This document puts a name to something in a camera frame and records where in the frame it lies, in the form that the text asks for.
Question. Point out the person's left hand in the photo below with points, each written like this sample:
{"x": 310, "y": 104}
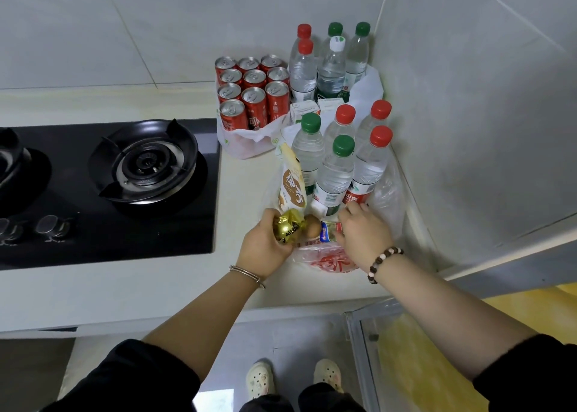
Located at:
{"x": 261, "y": 249}

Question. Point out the person's right hand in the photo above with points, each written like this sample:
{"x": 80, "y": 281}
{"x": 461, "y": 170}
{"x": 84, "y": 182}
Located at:
{"x": 365, "y": 236}

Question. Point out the gold candies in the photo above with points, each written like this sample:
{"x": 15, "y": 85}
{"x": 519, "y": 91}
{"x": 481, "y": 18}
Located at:
{"x": 288, "y": 229}

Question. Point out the small blue yellow packet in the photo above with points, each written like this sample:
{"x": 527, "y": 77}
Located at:
{"x": 328, "y": 232}

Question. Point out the brown egg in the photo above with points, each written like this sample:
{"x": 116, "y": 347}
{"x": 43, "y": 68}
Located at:
{"x": 313, "y": 228}

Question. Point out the coconut snack pouch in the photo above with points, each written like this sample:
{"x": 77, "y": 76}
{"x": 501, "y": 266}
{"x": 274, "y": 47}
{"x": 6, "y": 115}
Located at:
{"x": 293, "y": 186}

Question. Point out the milk carton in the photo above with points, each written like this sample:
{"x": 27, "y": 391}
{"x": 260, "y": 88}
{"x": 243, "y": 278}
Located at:
{"x": 304, "y": 109}
{"x": 331, "y": 103}

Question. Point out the group of red cans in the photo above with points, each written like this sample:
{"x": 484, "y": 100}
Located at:
{"x": 254, "y": 105}

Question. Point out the white green cap bottle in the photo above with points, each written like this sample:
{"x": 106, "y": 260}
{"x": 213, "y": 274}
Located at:
{"x": 331, "y": 73}

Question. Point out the person's right forearm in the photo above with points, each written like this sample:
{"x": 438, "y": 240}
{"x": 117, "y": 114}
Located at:
{"x": 451, "y": 317}

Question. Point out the person's left forearm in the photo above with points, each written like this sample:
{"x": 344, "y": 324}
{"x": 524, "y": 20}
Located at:
{"x": 207, "y": 321}

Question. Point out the person's black left sleeve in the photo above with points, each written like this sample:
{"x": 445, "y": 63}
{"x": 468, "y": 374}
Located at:
{"x": 126, "y": 380}

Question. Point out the person's black sleeve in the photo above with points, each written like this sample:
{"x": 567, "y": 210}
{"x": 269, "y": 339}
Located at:
{"x": 527, "y": 375}
{"x": 126, "y": 380}

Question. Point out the person's black right sleeve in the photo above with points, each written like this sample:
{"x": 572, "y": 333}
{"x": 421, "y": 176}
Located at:
{"x": 527, "y": 375}

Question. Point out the silver bangle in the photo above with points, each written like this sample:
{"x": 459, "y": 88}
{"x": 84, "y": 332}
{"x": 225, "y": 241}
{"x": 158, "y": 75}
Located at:
{"x": 260, "y": 283}

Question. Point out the clear red print plastic bag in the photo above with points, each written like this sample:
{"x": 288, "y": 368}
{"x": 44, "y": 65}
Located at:
{"x": 333, "y": 260}

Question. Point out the white plastic bag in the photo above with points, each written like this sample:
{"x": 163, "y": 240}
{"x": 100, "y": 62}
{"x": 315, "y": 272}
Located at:
{"x": 245, "y": 145}

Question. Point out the white framed glass door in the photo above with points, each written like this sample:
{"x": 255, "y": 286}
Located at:
{"x": 356, "y": 357}

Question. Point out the white perforated clog shoe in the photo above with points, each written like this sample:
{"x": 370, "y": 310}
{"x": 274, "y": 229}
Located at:
{"x": 260, "y": 380}
{"x": 328, "y": 373}

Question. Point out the yellow dotted curtain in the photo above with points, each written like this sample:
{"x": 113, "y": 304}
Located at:
{"x": 405, "y": 371}

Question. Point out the black trousers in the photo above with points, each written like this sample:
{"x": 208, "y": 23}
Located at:
{"x": 324, "y": 400}

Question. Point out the black glass gas hob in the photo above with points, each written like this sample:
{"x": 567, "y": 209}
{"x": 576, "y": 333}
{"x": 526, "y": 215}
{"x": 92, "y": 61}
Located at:
{"x": 90, "y": 236}

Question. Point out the black stove knob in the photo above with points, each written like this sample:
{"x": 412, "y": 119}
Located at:
{"x": 54, "y": 228}
{"x": 9, "y": 231}

